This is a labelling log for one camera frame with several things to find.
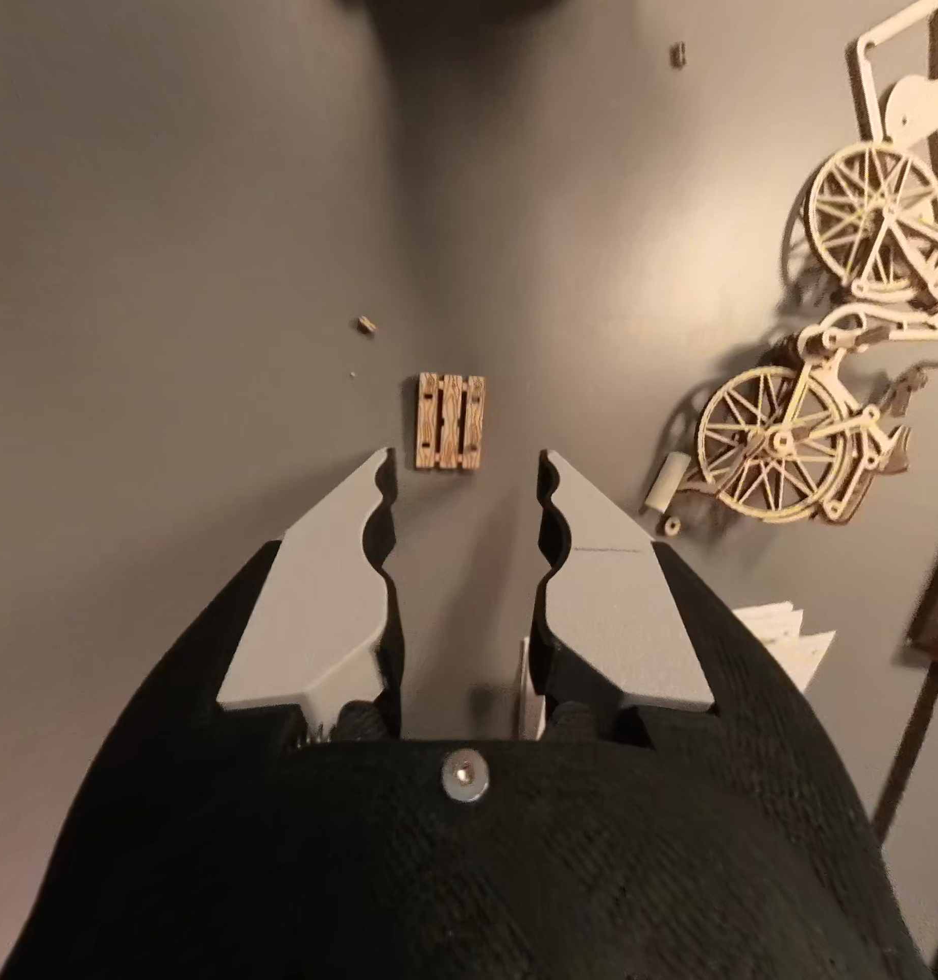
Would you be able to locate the laser-cut plywood part sheet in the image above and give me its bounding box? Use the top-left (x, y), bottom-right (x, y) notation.
top-left (846, 0), bottom-right (938, 200)

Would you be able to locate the white instruction booklet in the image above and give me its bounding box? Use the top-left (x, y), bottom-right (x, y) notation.
top-left (518, 601), bottom-right (837, 740)

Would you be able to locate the wooden slatted panel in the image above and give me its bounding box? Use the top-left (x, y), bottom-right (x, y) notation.
top-left (415, 373), bottom-right (487, 472)

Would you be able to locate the wooden bicycle model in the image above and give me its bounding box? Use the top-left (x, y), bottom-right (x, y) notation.
top-left (694, 141), bottom-right (938, 529)

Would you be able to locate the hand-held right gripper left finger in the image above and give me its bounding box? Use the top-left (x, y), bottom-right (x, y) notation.
top-left (216, 448), bottom-right (404, 724)

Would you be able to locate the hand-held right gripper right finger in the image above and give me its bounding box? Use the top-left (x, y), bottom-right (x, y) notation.
top-left (528, 448), bottom-right (718, 717)

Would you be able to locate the small white cylinder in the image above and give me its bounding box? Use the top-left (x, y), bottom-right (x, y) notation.
top-left (642, 452), bottom-right (692, 516)

